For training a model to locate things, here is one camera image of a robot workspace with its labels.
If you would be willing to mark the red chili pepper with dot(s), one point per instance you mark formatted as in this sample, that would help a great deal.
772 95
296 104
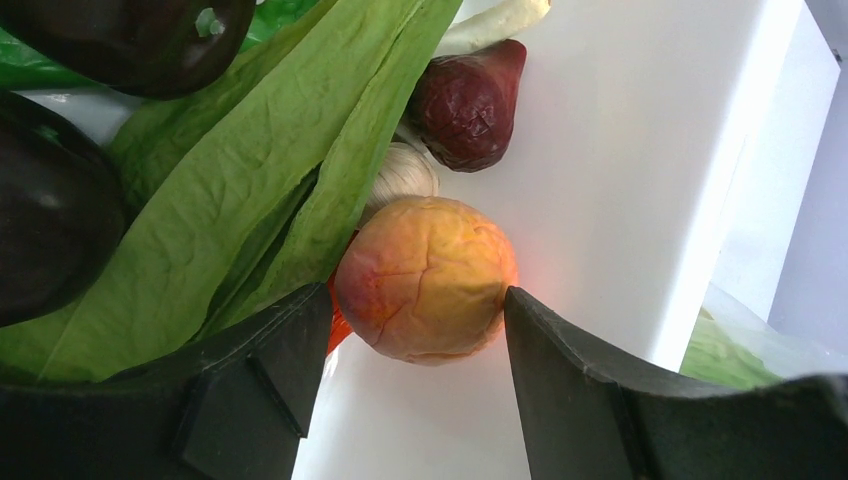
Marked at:
340 329

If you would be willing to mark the dark plum middle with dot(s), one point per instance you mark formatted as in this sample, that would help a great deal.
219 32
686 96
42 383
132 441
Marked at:
150 49

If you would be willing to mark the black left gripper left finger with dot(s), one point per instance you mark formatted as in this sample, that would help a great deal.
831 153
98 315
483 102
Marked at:
232 406

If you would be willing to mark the peach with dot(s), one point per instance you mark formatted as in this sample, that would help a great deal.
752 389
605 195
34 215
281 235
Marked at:
424 280

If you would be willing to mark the dark red fig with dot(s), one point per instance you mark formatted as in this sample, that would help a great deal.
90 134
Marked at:
463 106

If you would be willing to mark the purple eggplant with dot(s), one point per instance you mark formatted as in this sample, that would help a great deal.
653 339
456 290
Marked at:
62 210

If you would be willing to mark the white plastic bin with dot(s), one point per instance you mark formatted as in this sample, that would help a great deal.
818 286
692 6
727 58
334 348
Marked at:
640 127

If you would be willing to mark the white radish piece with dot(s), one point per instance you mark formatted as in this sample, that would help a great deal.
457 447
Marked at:
500 22

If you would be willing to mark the clear red-zipper bag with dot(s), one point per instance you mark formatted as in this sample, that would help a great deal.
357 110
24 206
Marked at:
786 356

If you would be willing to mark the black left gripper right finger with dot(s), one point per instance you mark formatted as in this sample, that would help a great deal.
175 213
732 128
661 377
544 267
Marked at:
590 410

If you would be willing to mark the white green napa cabbage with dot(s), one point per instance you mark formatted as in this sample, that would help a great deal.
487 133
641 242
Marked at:
712 356

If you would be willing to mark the green leafy vegetable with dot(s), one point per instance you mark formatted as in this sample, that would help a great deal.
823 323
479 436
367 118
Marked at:
343 85

